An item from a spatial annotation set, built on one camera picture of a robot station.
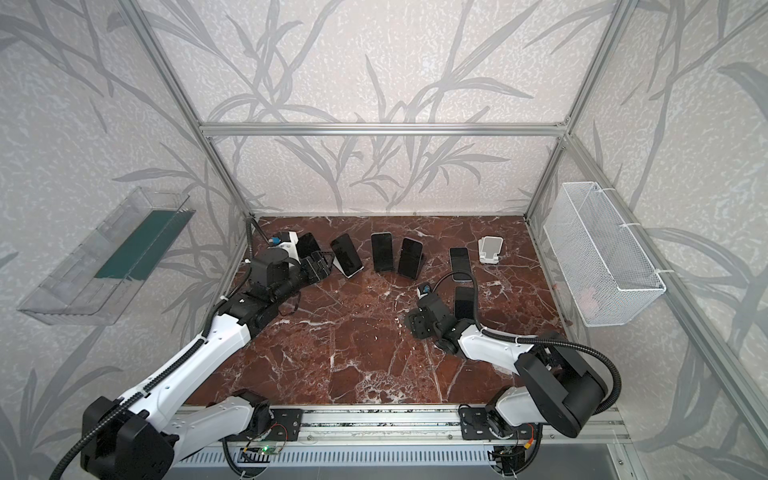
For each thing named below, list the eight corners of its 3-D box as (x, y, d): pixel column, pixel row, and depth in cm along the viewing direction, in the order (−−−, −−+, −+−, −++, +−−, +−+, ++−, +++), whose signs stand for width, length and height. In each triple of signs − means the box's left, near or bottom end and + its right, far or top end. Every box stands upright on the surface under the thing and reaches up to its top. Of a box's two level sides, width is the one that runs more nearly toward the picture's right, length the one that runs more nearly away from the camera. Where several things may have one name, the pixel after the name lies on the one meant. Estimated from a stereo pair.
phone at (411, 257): (398, 275, 105) (397, 250, 94) (404, 262, 109) (404, 236, 97) (416, 281, 103) (417, 256, 92) (421, 267, 107) (423, 241, 96)
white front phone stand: (480, 264, 108) (486, 248, 101) (478, 252, 112) (483, 236, 104) (498, 264, 108) (505, 248, 101) (495, 252, 112) (501, 236, 104)
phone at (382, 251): (372, 272, 105) (369, 250, 95) (374, 255, 110) (371, 232, 100) (393, 272, 105) (392, 250, 95) (393, 256, 110) (392, 232, 100)
